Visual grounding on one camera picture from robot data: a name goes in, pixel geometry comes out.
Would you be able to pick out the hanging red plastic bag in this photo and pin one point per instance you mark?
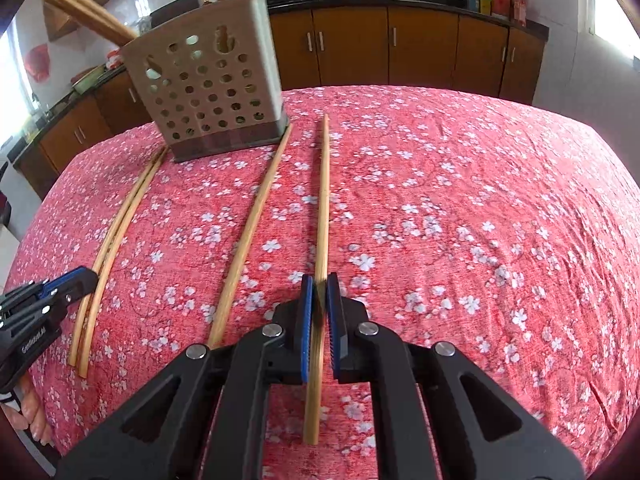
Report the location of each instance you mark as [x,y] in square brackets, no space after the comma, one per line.
[39,62]

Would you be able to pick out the large window with frame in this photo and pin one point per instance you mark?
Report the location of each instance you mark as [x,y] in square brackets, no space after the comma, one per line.
[12,75]

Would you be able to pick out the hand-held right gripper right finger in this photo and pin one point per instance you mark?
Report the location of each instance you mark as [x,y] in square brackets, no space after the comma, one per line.
[335,330]

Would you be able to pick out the narrow window with frame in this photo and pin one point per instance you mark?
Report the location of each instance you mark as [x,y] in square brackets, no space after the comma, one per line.
[612,10]

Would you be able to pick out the wooden base cabinets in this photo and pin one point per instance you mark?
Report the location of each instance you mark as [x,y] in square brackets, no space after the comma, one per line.
[425,45]

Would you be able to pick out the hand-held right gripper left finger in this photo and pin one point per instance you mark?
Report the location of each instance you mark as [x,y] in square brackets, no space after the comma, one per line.
[306,330]

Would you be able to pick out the green basin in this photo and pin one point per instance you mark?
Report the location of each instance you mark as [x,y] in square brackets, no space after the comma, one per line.
[90,80]

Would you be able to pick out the chopsticks in holder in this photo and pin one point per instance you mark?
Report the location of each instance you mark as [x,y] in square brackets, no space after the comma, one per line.
[60,25]

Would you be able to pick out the red floral tablecloth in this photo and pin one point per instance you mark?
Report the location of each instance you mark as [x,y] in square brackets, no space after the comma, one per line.
[450,240]

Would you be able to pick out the perforated plastic chopstick holder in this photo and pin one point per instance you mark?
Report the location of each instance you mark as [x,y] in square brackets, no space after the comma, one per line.
[215,85]

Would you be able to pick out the bamboo chopstick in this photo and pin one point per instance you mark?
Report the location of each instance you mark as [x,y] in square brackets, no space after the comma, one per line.
[85,2]
[103,255]
[77,19]
[111,255]
[322,210]
[250,240]
[80,12]

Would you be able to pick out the person's left hand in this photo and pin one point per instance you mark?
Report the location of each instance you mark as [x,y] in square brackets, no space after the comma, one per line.
[35,410]

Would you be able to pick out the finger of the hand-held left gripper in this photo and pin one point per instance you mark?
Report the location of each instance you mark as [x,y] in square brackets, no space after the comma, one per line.
[75,285]
[27,296]

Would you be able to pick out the black kitchen countertop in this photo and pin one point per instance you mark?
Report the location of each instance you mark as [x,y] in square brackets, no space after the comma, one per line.
[410,4]

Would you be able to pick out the red sauce bottles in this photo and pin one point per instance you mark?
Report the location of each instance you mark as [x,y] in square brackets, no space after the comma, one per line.
[515,2]

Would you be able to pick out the red and white plastic bag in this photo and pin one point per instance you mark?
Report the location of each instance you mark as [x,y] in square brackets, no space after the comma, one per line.
[115,58]

